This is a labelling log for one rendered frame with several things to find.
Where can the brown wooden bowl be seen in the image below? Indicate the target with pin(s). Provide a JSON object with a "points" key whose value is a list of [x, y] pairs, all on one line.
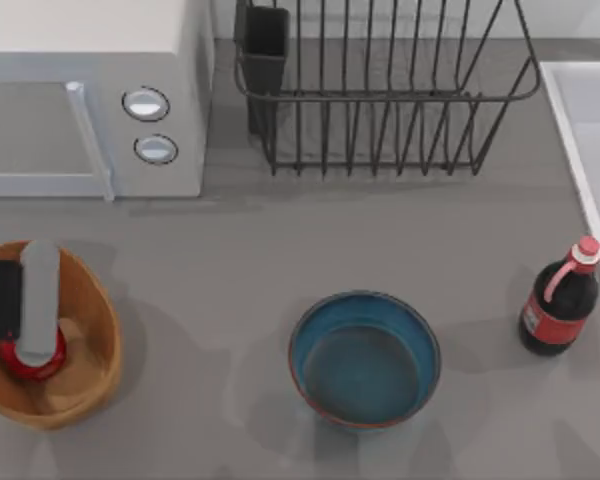
{"points": [[92, 345]]}

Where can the red round object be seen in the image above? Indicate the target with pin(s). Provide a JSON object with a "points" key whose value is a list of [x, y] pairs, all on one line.
{"points": [[42, 371]]}

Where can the pale microwave oven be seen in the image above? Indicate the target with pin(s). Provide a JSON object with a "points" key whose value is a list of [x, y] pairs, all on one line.
{"points": [[190, 100]]}

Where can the black cutlery holder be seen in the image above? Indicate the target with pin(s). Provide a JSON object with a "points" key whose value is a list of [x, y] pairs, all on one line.
{"points": [[262, 55]]}

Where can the small round microwave knob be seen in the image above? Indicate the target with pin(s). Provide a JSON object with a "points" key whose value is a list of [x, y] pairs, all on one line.
{"points": [[155, 149]]}

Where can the blue bowl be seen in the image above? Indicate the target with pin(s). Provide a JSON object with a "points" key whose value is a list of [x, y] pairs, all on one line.
{"points": [[365, 370]]}

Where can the dark bottle with red label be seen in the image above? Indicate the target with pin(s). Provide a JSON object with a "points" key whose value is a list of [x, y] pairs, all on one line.
{"points": [[555, 320]]}

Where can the grey microwave door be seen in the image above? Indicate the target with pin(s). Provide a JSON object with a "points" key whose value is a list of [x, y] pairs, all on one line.
{"points": [[25, 130]]}

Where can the large round microwave knob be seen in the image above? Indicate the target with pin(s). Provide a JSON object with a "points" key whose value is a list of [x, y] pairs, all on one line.
{"points": [[145, 104]]}

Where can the pale grey rounded box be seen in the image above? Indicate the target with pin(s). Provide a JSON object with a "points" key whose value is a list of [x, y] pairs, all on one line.
{"points": [[39, 300]]}

